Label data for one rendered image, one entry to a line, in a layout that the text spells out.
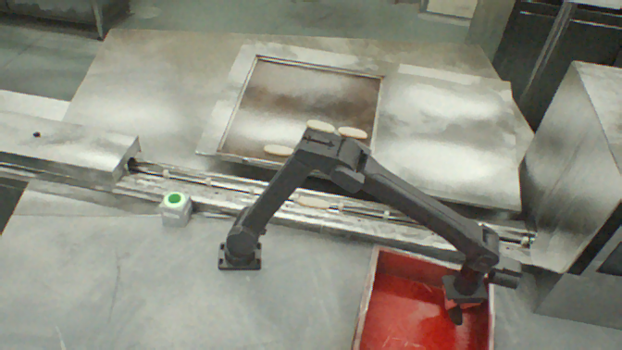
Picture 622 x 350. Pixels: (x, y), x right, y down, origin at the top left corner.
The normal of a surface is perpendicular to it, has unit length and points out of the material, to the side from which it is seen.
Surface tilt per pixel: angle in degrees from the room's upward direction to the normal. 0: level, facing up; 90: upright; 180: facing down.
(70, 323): 0
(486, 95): 10
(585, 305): 90
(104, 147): 0
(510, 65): 90
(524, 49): 90
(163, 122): 0
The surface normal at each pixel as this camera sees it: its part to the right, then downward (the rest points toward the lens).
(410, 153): 0.04, -0.58
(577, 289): -0.18, 0.68
